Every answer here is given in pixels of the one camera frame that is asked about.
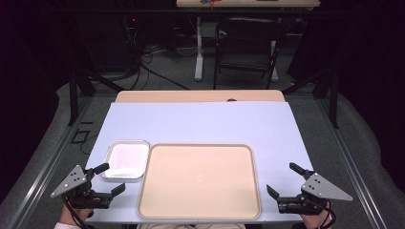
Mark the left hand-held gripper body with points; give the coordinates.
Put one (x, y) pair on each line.
(71, 183)

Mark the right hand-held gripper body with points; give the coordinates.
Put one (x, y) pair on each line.
(321, 189)

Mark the person's right hand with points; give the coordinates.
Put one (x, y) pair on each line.
(315, 221)

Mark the person's left hand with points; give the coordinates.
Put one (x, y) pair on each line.
(71, 216)

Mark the white square container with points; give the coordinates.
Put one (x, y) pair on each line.
(110, 159)

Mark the white cloth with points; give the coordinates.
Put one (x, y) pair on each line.
(127, 159)

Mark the person's white sleeve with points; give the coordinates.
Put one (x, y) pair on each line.
(65, 226)

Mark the large beige plastic tray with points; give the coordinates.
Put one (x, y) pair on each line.
(199, 181)

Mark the black metal stand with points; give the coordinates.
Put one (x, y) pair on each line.
(74, 95)
(333, 101)

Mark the person's beige trousers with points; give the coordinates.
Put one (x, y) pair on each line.
(191, 226)

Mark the pale blue table board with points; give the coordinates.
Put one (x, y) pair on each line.
(203, 124)

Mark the wooden table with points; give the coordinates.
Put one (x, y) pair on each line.
(197, 96)

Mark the dark equipment rack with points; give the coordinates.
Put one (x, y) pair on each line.
(132, 35)

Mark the black folding chair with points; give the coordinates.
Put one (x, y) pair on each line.
(248, 30)

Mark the wooden desk with white legs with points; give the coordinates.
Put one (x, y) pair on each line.
(199, 47)

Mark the black horizontal bar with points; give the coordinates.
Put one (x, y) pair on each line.
(159, 11)

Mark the aluminium frame rail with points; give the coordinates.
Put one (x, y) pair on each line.
(44, 173)
(350, 165)

